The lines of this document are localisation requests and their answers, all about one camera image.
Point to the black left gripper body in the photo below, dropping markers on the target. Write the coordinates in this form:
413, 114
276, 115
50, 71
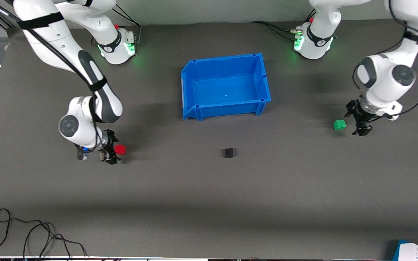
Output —
356, 112

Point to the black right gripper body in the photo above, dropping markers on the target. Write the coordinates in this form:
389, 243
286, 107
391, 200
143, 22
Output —
109, 140

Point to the small red cube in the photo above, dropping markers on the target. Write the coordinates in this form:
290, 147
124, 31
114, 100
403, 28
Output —
121, 149

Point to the small green cube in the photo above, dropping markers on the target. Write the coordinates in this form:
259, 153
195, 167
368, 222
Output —
339, 124

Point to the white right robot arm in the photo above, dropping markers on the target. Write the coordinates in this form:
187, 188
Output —
49, 36

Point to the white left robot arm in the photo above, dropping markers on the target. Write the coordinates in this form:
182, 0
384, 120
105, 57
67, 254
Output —
386, 76

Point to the small black cube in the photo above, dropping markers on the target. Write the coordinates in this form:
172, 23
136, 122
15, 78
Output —
228, 153

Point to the blue plastic storage bin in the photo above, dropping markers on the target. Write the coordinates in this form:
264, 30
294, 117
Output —
227, 85

